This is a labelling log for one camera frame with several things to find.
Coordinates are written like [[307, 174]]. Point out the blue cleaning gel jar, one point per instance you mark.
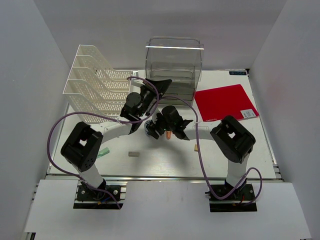
[[148, 128]]

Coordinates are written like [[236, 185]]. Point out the dark label sticker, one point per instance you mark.
[[237, 73]]

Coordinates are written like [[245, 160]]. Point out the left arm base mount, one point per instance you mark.
[[88, 199]]

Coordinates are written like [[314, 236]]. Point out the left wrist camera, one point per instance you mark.
[[136, 81]]

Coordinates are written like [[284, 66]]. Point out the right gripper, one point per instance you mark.
[[153, 126]]

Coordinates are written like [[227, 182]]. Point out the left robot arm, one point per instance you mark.
[[83, 144]]

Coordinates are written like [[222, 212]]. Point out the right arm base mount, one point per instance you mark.
[[237, 202]]

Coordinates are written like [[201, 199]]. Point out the grey eraser block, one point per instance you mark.
[[133, 154]]

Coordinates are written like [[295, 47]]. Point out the clear acrylic drawer organizer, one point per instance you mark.
[[179, 59]]

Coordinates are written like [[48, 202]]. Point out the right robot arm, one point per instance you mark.
[[233, 139]]

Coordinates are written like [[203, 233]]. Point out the green translucent stapler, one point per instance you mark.
[[103, 152]]

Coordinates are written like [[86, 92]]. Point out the white plastic file rack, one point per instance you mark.
[[93, 86]]

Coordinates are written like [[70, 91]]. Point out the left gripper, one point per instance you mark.
[[160, 86]]

